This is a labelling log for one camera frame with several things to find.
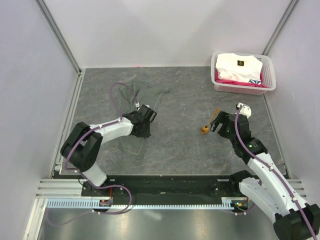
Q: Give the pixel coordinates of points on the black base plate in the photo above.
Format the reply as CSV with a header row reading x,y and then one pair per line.
x,y
166,189

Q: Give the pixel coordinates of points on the white folded shirt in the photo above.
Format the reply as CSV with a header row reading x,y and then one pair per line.
x,y
239,68

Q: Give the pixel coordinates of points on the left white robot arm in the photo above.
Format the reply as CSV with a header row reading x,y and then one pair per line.
x,y
83,144

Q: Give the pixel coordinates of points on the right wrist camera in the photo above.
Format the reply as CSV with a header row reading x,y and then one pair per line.
x,y
244,109

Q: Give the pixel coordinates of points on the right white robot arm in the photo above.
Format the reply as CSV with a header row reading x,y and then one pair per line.
x,y
291,216

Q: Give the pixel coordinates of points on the pink folded cloth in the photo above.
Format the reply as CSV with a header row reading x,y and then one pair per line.
x,y
237,83

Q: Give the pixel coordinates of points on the grey cloth napkin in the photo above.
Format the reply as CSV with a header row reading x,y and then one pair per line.
x,y
146,94

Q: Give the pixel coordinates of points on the white plastic basket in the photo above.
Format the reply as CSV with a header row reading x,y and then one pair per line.
x,y
267,74

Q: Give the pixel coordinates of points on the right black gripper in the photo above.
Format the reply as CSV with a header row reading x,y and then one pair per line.
x,y
222,117

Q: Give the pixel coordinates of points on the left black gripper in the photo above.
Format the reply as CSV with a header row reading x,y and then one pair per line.
x,y
145,134

